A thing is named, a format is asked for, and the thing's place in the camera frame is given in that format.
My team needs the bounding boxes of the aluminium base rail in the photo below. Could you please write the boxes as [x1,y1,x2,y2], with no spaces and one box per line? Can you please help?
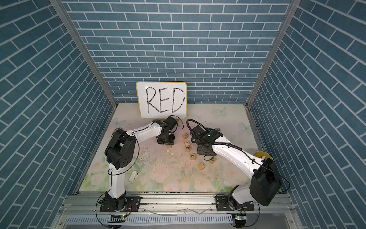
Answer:
[51,192,303,229]

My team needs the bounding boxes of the wooden block yellow letter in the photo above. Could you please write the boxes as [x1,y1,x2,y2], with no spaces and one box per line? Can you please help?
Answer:
[198,163,205,170]

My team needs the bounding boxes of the white whiteboard yellow frame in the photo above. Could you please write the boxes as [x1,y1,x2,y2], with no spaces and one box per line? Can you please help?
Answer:
[136,82,187,119]

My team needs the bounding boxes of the small white bottle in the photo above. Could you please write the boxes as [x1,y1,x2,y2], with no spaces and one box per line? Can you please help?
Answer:
[129,170,139,184]

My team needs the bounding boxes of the wooden block letter X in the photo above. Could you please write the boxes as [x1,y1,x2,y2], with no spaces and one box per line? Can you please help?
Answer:
[182,133,189,139]

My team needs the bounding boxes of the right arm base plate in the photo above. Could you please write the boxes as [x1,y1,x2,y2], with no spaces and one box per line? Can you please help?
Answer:
[214,194,254,211]

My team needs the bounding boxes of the yellow bucket of markers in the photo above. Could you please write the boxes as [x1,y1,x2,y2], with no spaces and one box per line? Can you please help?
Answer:
[254,151,274,160]

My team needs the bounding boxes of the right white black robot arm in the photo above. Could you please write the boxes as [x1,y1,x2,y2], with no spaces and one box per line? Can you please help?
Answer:
[186,119,282,210]

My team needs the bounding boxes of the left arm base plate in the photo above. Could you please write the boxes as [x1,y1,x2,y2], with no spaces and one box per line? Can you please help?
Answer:
[98,196,142,213]

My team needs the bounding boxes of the wooden block green D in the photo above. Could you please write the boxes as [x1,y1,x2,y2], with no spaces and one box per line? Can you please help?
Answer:
[209,157,216,164]

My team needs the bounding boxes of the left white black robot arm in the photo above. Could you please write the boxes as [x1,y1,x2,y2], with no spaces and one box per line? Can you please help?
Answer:
[104,116,178,211]

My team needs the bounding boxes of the wooden whiteboard stand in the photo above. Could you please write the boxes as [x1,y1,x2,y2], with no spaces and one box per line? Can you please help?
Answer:
[153,118,181,125]

